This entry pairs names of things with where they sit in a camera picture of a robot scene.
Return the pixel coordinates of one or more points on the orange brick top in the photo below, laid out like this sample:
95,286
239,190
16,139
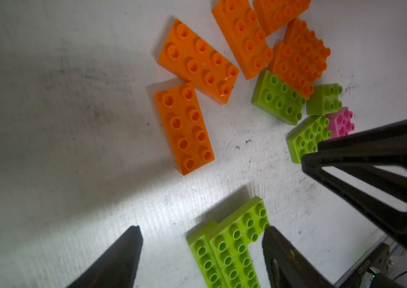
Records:
274,14

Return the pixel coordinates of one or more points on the pink small brick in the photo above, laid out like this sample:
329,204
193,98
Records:
340,122

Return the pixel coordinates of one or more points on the orange brick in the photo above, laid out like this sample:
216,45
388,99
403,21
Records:
192,59
274,14
184,124
239,24

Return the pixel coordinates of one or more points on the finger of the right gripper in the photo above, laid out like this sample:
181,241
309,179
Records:
377,157

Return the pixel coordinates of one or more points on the aluminium front rail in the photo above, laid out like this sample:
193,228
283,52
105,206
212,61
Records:
383,266

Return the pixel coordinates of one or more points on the green small brick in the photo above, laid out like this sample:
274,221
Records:
324,100

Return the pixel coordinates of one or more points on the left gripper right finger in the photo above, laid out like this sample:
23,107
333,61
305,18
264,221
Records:
286,266

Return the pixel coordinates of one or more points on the green brick long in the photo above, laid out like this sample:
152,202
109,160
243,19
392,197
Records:
241,273
278,99

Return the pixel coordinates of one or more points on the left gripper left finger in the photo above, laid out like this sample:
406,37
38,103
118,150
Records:
117,266

